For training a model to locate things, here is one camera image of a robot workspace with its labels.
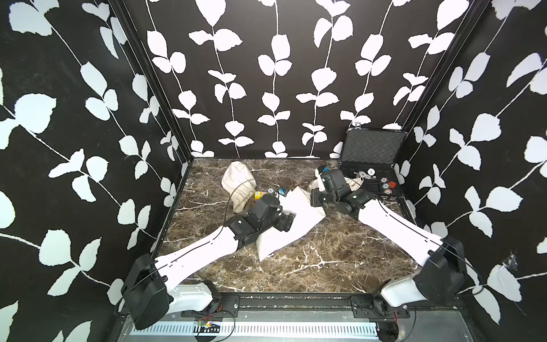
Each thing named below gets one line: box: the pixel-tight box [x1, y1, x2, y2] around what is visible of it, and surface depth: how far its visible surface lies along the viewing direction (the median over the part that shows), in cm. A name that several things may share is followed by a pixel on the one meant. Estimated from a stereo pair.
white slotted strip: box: [130, 322, 380, 338], surface depth 71 cm
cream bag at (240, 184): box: [220, 161, 258, 214], surface depth 105 cm
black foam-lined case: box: [339, 127, 408, 198], surface depth 112 cm
